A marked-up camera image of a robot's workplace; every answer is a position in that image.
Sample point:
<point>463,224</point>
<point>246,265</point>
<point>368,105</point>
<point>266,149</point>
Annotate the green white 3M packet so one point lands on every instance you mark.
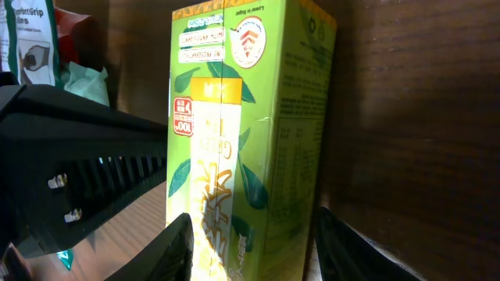
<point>33,51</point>

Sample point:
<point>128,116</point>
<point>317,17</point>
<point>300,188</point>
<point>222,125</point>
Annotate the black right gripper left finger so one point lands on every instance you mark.
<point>169,257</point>

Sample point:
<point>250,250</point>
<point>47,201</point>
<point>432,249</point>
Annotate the white teal wipes packet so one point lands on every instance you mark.
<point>86,82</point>

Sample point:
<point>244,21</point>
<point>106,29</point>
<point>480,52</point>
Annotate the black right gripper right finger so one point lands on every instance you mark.
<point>345,256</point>

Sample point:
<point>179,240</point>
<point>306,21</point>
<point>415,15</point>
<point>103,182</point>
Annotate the green snack box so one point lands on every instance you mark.
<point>248,94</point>

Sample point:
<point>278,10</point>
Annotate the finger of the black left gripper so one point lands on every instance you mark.
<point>69,164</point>

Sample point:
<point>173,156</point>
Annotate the red snack packet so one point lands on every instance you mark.
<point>67,25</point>

